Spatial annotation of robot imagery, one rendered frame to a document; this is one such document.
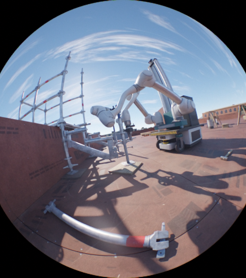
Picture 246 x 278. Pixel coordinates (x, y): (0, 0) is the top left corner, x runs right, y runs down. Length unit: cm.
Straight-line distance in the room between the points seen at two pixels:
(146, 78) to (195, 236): 107
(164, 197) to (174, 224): 19
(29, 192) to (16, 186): 14
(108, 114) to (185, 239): 90
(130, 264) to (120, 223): 21
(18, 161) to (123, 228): 83
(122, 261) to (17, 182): 78
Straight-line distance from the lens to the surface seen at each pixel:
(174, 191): 56
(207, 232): 44
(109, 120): 71
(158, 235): 35
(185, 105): 105
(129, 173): 82
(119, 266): 39
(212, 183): 64
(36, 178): 95
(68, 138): 118
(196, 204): 50
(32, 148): 96
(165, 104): 163
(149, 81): 89
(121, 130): 101
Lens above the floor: 38
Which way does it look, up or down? 2 degrees down
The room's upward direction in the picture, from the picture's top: 11 degrees counter-clockwise
